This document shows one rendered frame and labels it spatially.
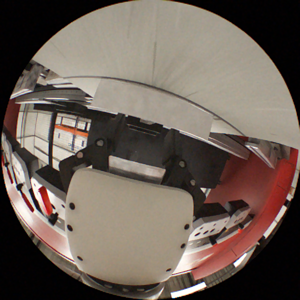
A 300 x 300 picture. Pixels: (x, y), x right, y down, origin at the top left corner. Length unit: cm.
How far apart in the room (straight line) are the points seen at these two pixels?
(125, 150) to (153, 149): 18
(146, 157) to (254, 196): 88
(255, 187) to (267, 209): 23
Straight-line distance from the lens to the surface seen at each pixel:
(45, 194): 21
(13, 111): 222
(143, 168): 18
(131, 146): 68
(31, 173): 38
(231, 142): 63
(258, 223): 92
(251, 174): 94
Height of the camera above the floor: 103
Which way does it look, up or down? 8 degrees up
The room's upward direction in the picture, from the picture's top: 164 degrees counter-clockwise
